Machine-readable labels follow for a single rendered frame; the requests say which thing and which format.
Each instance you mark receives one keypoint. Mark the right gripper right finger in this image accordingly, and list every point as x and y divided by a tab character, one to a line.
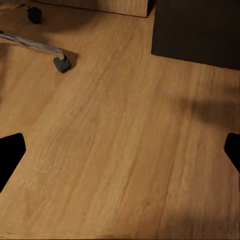
232	149

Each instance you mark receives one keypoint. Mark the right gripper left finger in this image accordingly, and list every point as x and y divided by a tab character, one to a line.
12	149

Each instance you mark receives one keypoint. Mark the swivel chair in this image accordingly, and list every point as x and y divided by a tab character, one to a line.
61	62

